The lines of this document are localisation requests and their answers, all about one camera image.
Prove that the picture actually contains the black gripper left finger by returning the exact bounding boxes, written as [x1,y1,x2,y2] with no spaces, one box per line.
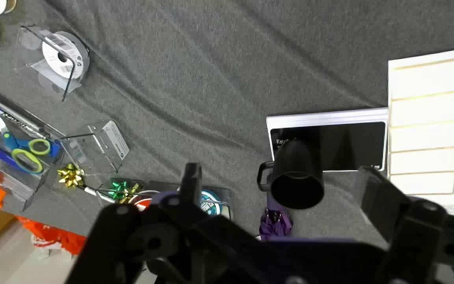
[66,163,271,284]

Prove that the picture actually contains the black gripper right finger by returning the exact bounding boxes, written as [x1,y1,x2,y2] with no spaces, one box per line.
[359,166,454,284]

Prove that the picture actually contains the clear plastic tape tray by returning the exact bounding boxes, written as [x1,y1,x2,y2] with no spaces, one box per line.
[131,181,235,222]

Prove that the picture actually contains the green gift bow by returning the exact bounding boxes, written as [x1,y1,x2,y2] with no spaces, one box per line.
[105,179,142,206]

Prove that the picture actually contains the orange plastic bag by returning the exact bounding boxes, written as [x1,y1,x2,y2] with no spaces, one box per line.
[19,215,90,258]

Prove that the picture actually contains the gold gift bow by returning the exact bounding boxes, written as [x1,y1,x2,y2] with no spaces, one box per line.
[56,163,86,192]

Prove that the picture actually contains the small empty clear box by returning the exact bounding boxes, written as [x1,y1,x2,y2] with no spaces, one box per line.
[60,119,132,179]

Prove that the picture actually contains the white label sheet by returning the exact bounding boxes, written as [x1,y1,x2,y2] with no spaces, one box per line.
[386,46,454,218]

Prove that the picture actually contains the black box with white border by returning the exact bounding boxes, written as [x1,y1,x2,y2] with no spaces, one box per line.
[265,108,391,176]

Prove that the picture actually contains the green and blue scissors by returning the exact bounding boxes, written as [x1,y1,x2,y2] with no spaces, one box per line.
[0,132,63,176]

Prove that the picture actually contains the black mug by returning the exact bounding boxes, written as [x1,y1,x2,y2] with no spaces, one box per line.
[255,140,326,211]

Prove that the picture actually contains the grey tablecloth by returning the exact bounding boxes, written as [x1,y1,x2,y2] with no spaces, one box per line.
[0,0,454,284]

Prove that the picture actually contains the clear box holding ribbon spool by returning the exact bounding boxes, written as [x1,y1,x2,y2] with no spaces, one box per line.
[19,23,93,103]

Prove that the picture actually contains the white ribbon spool in box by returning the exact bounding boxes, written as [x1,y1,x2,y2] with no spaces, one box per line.
[41,31,91,83]

